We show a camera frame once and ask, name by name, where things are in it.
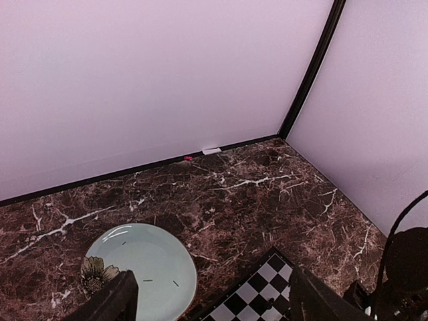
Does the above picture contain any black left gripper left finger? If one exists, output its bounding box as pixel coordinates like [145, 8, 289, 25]
[62, 270, 138, 321]

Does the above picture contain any white tape piece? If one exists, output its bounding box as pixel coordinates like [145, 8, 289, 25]
[202, 147, 222, 155]

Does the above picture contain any black grey chessboard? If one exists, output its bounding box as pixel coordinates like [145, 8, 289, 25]
[192, 247, 293, 321]

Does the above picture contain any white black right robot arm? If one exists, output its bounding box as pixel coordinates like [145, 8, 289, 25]
[376, 227, 427, 320]

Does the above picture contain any right black frame post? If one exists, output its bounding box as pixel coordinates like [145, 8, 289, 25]
[278, 0, 346, 140]

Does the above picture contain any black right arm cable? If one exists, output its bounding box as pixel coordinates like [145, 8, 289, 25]
[369, 189, 428, 321]

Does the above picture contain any pale green flower plate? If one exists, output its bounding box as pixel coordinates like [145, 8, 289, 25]
[81, 223, 197, 320]

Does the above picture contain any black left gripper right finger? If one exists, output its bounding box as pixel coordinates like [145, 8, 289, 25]
[289, 266, 372, 321]

